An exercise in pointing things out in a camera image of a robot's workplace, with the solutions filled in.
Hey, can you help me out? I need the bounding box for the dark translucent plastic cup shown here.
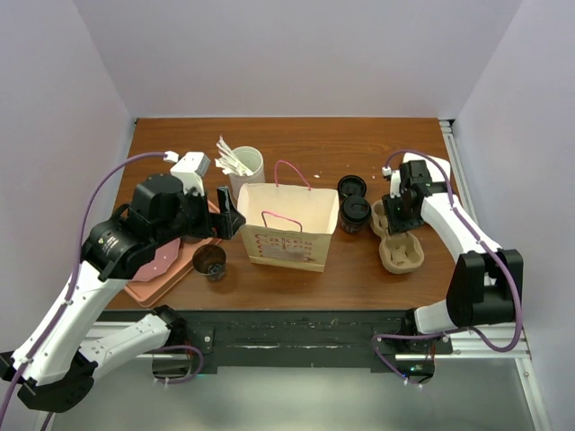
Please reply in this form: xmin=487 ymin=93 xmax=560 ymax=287
xmin=191 ymin=243 xmax=226 ymax=281

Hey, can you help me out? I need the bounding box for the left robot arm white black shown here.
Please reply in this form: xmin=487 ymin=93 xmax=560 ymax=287
xmin=1 ymin=174 xmax=245 ymax=413

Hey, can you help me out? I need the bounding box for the pink dotted plate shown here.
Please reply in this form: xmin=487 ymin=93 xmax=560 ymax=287
xmin=132 ymin=238 xmax=181 ymax=282

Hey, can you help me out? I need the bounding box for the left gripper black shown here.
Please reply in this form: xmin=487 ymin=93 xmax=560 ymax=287
xmin=154 ymin=183 xmax=245 ymax=247

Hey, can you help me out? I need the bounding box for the white rectangular plate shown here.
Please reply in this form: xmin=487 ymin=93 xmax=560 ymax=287
xmin=400 ymin=153 xmax=452 ymax=196

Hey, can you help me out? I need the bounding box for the white cylindrical holder cup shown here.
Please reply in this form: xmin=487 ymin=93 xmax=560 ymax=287
xmin=228 ymin=146 xmax=266 ymax=195

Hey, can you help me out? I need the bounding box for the salmon pink plastic tray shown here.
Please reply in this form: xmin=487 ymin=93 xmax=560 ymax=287
xmin=123 ymin=199 xmax=226 ymax=309

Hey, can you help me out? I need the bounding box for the paper bag with pink handles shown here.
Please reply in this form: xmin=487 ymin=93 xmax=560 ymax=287
xmin=237 ymin=160 xmax=340 ymax=272

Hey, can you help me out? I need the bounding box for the black cup lid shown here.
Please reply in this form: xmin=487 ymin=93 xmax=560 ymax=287
xmin=337 ymin=174 xmax=367 ymax=199
xmin=341 ymin=195 xmax=371 ymax=224

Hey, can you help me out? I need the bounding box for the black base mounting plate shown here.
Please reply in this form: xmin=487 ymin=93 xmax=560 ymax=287
xmin=143 ymin=309 xmax=450 ymax=376

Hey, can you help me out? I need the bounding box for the brown pulp cup carrier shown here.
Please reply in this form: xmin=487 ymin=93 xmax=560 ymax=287
xmin=369 ymin=201 xmax=425 ymax=275

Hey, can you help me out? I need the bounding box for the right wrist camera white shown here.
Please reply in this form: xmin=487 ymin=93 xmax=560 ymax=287
xmin=382 ymin=166 xmax=402 ymax=198

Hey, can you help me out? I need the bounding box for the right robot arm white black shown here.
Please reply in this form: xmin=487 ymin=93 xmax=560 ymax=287
xmin=382 ymin=153 xmax=524 ymax=353

